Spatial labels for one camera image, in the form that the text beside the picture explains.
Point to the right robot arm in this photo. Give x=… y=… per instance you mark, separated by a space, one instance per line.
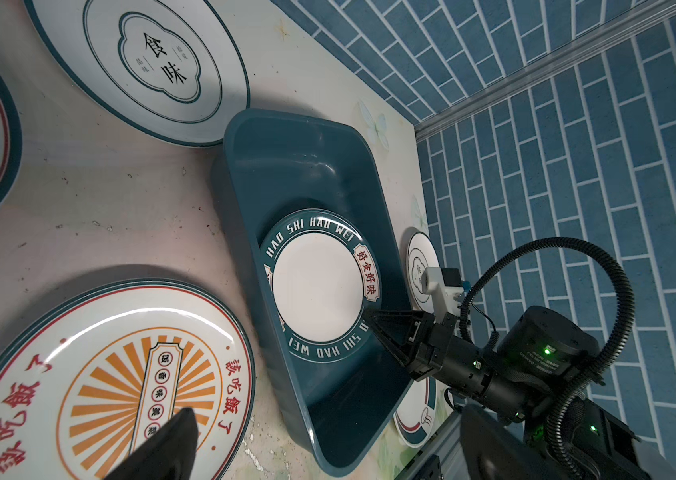
x=532 y=419

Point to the teal plastic bin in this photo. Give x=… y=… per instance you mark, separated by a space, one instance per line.
x=273 y=164

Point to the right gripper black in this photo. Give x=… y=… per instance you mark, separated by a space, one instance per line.
x=431 y=349

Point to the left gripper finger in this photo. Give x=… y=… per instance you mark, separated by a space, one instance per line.
x=169 y=454

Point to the white clover plate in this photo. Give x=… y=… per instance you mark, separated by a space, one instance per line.
x=170 y=69
x=420 y=255

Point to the green rim text plate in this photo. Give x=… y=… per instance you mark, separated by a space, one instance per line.
x=323 y=275

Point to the green red rim plate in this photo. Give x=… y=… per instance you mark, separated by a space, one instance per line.
x=415 y=415

